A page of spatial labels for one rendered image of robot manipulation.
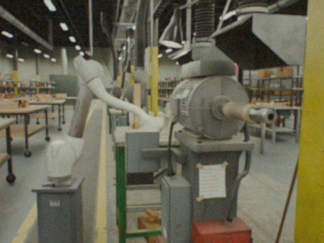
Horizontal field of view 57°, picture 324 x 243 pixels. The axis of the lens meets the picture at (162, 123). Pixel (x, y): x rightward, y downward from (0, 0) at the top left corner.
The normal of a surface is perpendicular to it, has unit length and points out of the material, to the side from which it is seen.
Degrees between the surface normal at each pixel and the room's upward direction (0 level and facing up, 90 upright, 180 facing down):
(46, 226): 90
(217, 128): 98
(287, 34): 90
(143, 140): 90
